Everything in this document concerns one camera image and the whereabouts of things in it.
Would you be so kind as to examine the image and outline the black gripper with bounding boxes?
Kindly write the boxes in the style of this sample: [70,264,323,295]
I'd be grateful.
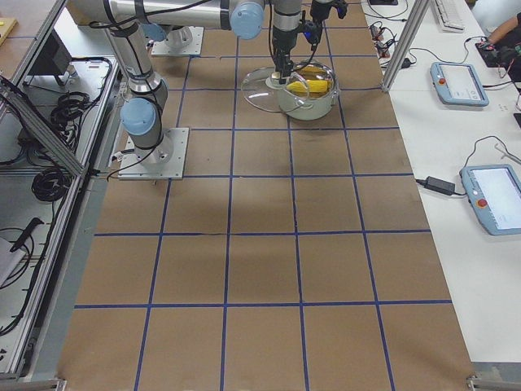
[272,24,301,84]
[310,0,331,23]

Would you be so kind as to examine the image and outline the yellow corn cob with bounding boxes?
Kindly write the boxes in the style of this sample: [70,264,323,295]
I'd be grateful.
[287,80,331,97]

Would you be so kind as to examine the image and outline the glass pot lid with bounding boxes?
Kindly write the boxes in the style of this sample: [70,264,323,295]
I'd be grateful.
[241,67,296,112]

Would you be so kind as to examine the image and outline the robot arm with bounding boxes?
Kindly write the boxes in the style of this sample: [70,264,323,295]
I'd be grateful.
[70,1,290,176]
[134,1,348,52]

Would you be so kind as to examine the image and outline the pale green steel pot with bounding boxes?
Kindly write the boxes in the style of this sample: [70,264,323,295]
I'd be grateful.
[276,62,339,121]

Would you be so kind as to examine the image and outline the white keyboard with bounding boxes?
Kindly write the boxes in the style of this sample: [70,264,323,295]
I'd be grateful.
[431,0,465,33]

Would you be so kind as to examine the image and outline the far blue teach pendant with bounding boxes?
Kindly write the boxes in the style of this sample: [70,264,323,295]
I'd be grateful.
[430,62,489,107]

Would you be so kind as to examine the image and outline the blue teach pendant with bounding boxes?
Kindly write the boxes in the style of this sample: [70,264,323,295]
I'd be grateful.
[460,164,520,235]
[430,62,489,107]

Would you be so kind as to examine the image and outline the black power adapter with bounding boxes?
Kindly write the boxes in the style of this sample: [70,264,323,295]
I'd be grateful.
[424,176,455,196]

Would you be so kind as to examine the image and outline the near blue teach pendant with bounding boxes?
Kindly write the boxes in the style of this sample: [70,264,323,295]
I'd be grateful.
[460,164,520,235]

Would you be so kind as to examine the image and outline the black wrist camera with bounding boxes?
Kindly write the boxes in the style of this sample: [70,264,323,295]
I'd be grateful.
[303,20,323,46]
[333,0,348,20]

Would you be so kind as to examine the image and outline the aluminium frame post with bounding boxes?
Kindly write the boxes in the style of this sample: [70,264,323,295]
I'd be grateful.
[381,0,429,92]

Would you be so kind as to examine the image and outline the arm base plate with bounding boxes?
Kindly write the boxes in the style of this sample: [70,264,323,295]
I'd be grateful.
[151,26,204,57]
[117,128,190,180]

